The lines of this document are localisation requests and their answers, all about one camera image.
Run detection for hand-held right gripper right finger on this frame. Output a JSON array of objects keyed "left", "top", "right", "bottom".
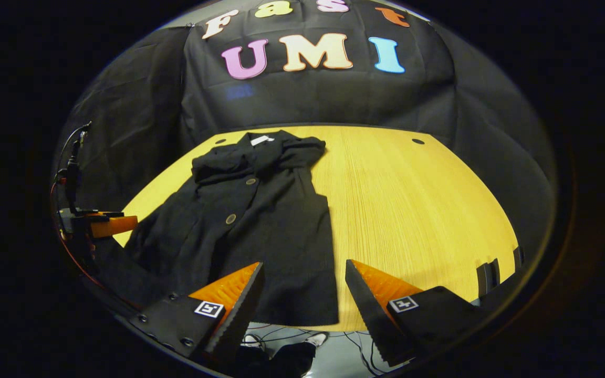
[{"left": 345, "top": 259, "right": 488, "bottom": 368}]

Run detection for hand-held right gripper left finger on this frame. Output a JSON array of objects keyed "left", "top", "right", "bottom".
[{"left": 128, "top": 261, "right": 265, "bottom": 369}]

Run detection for black buttoned garment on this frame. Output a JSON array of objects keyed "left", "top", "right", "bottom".
[{"left": 92, "top": 130, "right": 341, "bottom": 328}]

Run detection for person's dark trouser legs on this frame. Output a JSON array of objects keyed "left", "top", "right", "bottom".
[{"left": 232, "top": 340, "right": 318, "bottom": 378}]

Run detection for small dark upright block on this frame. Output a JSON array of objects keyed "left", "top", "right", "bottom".
[{"left": 476, "top": 258, "right": 502, "bottom": 298}]

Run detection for black backdrop cloth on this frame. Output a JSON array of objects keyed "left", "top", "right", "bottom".
[{"left": 53, "top": 0, "right": 559, "bottom": 263}]

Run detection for thin red cable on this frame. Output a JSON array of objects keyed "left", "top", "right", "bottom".
[{"left": 49, "top": 176, "right": 140, "bottom": 311}]

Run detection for black floor cable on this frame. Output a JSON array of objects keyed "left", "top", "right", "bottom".
[{"left": 342, "top": 331, "right": 388, "bottom": 375}]

